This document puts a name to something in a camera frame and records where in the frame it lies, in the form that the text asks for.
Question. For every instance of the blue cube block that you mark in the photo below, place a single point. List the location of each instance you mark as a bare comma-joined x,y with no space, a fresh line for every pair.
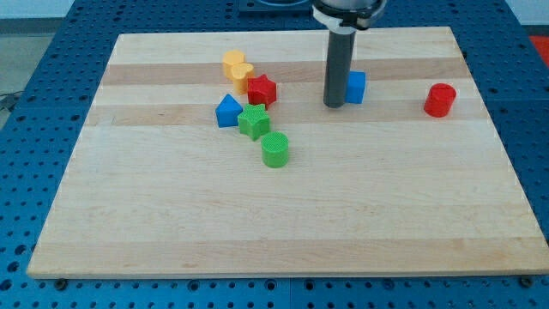
356,86

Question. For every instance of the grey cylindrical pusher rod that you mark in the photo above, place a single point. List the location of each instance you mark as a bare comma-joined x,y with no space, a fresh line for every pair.
338,63

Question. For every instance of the green cylinder block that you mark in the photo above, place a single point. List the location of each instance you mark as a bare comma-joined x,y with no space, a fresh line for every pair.
275,149

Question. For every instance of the green star block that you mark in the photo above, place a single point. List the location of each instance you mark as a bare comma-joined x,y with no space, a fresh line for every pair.
254,121

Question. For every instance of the blue triangle block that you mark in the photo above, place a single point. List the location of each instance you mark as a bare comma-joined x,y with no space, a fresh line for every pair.
227,112

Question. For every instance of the red star block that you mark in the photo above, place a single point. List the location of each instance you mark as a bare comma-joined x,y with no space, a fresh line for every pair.
261,90

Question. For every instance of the light wooden board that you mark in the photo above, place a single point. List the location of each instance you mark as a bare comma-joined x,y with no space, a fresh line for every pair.
154,188

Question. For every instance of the yellow heart block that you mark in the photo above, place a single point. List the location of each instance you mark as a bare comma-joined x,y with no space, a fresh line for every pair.
240,74

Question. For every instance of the yellow hexagon block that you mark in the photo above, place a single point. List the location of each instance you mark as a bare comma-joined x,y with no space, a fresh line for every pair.
230,59

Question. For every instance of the red cylinder block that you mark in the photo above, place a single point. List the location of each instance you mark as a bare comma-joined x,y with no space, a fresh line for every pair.
439,100

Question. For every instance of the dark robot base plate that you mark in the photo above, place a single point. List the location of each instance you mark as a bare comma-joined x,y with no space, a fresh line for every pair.
285,7

